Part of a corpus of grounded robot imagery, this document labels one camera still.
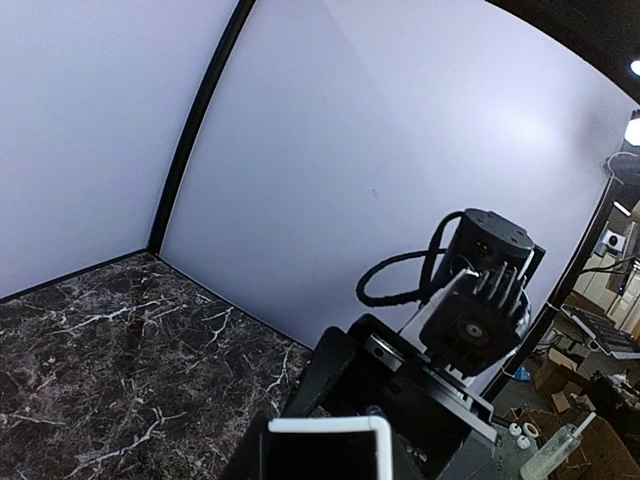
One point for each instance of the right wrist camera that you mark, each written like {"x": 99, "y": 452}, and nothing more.
{"x": 477, "y": 319}

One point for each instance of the cardboard box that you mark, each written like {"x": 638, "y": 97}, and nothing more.
{"x": 558, "y": 374}

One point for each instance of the white remote control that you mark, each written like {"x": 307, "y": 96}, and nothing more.
{"x": 328, "y": 448}

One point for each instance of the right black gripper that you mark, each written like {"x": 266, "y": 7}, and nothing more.
{"x": 440, "y": 429}

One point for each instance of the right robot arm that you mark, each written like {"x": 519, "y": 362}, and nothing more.
{"x": 483, "y": 240}

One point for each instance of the right black frame post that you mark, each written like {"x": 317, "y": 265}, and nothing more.
{"x": 193, "y": 123}

